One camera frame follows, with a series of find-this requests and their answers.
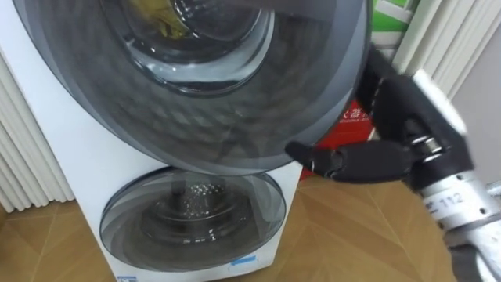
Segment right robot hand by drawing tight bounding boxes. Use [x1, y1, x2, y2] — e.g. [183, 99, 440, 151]
[284, 45, 475, 192]

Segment round dark washing machine door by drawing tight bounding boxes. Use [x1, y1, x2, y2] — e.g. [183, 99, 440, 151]
[13, 0, 373, 176]

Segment green and white poster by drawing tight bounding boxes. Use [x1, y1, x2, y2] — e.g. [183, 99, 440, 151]
[370, 0, 422, 60]

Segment yellow cloth item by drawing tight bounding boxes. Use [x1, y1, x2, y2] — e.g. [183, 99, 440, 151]
[128, 0, 193, 40]

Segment white pleated curtain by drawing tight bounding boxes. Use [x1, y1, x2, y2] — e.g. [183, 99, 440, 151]
[0, 46, 75, 215]
[393, 0, 501, 99]

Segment red box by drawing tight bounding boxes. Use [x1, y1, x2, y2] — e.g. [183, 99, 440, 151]
[299, 99, 379, 181]

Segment white stacked washing machines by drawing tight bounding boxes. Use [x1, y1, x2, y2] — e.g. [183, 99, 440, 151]
[0, 0, 377, 282]

